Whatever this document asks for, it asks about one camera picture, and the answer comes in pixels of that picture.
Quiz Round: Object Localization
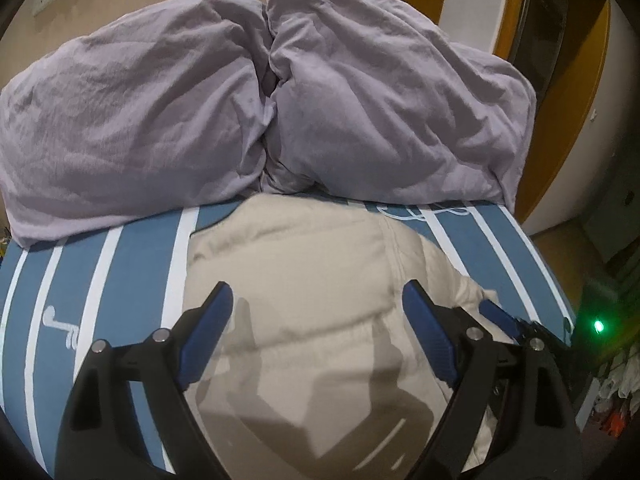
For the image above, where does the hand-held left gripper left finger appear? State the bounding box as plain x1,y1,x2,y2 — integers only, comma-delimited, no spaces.
55,281,234,480

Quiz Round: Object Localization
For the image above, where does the blue white striped bed sheet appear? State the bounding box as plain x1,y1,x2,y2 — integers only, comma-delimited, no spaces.
0,199,577,480

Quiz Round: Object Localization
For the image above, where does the yellow wooden door frame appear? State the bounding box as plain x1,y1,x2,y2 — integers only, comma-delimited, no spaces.
366,0,614,233

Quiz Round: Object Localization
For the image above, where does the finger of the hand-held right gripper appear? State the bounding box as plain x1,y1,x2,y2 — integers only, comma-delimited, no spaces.
478,298,557,345

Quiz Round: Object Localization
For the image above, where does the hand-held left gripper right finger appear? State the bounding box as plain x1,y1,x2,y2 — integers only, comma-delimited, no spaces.
401,279,584,480

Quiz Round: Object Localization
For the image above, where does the lavender duvet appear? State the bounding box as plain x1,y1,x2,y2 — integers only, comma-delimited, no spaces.
0,0,537,252

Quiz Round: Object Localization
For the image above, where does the beige puffer jacket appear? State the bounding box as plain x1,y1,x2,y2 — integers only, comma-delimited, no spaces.
182,195,526,480

